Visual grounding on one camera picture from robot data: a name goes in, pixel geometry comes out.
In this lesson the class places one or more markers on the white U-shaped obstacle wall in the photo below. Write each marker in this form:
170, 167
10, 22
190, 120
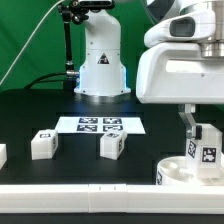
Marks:
99, 198

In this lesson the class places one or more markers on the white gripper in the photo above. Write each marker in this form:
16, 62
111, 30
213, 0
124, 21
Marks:
175, 73

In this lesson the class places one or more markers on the white round stool seat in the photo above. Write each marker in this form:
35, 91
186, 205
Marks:
171, 171

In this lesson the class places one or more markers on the paper sheet with fiducial tags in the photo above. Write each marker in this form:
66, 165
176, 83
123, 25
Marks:
98, 125

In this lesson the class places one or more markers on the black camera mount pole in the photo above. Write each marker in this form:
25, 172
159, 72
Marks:
73, 12

